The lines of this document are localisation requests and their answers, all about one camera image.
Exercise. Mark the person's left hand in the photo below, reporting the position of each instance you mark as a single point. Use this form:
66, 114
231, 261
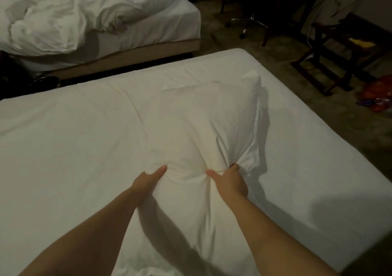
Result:
147, 184

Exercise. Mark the person's right hand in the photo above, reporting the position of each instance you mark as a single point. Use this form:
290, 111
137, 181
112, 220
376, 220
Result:
231, 187

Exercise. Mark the black office chair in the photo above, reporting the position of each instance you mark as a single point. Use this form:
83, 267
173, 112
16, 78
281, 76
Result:
248, 21

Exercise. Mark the white duvet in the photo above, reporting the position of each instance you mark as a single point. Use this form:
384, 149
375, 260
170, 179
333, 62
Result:
55, 15

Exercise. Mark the small yellow packet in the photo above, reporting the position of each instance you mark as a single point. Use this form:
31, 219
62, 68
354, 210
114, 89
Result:
362, 42

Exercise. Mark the dark wooden luggage rack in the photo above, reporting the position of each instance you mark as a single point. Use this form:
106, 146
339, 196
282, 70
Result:
331, 52

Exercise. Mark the red plastic bag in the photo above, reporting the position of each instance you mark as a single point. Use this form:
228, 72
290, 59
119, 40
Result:
377, 92

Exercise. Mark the white pillow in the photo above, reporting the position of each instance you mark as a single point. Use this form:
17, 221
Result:
196, 132

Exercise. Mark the person's right forearm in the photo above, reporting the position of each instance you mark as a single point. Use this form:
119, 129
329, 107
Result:
275, 242

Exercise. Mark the white bed sheet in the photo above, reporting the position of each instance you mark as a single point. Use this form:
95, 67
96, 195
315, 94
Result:
61, 150

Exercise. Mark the person's left forearm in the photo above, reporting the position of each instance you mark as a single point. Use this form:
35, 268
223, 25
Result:
79, 242

